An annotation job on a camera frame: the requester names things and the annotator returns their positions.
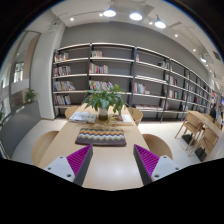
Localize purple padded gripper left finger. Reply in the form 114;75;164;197
45;145;93;186

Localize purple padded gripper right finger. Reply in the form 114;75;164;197
133;145;179;185

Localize zigzag patterned towel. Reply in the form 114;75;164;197
75;128;126;147

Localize wooden chair front right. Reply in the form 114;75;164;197
143;134;173;159

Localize wooden chair front left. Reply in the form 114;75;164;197
32;131;58;166

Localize open magazine on table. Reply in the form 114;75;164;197
69;112;96;123

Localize wooden chair back right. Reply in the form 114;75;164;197
128;108;143;125

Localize wooden chair back left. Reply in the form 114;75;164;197
65;106;78;119

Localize wooden chair by side table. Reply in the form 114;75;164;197
180;112;203;147

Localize stacked books on table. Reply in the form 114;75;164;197
108;114;133;125

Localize wooden chair near right edge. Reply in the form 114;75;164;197
195;128;219;161

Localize wooden side table right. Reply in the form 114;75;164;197
187;110;221;137

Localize green potted plant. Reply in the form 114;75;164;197
82;84;129;121

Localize large grey bookshelf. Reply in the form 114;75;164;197
52;42;212;121

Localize small plant by window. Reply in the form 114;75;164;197
25;89;37;103

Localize round ceiling lamp right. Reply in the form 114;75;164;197
155;20;166;29

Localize round ceiling lamp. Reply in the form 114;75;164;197
129;12;142;21
103;9;116;17
155;20;166;29

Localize round ceiling lamp middle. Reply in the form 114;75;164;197
129;12;142;21

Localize round ceiling lamp left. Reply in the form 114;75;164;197
103;9;116;17

